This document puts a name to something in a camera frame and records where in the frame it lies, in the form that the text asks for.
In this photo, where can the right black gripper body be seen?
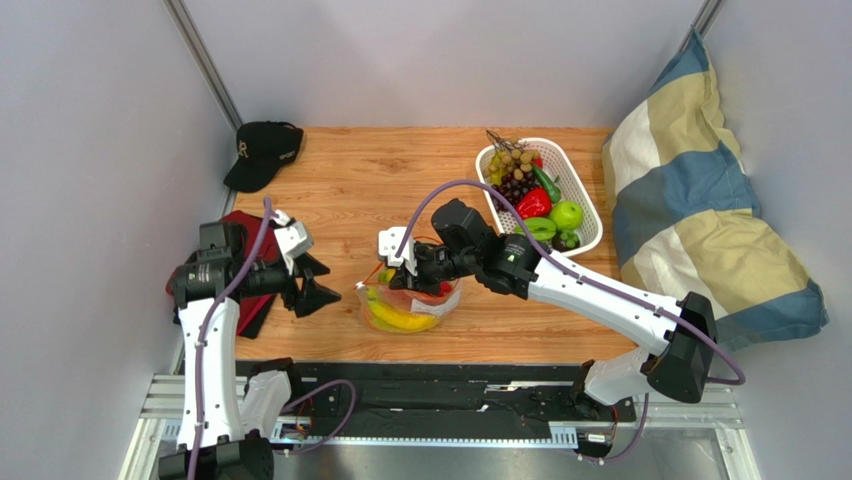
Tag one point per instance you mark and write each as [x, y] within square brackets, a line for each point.
[430, 267]

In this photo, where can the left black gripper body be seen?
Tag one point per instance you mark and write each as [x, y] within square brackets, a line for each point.
[272, 280]

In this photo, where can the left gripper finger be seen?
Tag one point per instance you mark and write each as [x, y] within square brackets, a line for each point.
[308, 266]
[311, 297]

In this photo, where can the long red chili pepper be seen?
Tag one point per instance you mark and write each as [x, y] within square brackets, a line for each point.
[446, 289]

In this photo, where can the clear orange zip top bag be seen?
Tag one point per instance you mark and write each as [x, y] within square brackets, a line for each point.
[407, 300]

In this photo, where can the yellow banana bunch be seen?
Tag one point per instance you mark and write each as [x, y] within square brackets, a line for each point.
[384, 317]

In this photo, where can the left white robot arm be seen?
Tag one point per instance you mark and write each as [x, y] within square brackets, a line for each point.
[222, 435]

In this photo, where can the pink folded cloth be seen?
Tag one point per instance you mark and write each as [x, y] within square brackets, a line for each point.
[253, 314]

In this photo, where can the dark red folded cloth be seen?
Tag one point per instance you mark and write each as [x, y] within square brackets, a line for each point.
[224, 247]

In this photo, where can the dark purple grape bunch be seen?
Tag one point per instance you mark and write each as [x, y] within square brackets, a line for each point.
[513, 189]

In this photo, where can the red bell pepper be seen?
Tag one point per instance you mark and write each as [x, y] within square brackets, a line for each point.
[535, 203]

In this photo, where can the black baseball cap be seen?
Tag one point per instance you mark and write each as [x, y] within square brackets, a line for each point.
[263, 149]

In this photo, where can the dark purple mangosteen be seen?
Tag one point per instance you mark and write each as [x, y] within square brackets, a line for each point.
[565, 241]

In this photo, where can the brown longan bunch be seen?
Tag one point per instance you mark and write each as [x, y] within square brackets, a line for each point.
[509, 160]

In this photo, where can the green cucumber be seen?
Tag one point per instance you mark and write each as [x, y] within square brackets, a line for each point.
[547, 183]

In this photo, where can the white perforated plastic basket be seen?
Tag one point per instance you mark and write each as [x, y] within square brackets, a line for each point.
[559, 168]

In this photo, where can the blue yellow checked pillow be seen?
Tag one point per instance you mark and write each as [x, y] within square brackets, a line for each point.
[685, 217]

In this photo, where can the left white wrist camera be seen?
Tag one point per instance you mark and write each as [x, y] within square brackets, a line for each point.
[293, 239]

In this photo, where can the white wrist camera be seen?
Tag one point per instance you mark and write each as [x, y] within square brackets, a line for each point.
[293, 239]
[395, 249]

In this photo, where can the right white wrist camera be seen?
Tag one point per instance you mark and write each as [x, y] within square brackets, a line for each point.
[395, 249]

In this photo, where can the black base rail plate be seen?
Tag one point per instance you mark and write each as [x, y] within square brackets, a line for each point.
[448, 401]

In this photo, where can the silver aluminium frame rail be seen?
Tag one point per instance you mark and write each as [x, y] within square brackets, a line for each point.
[194, 41]

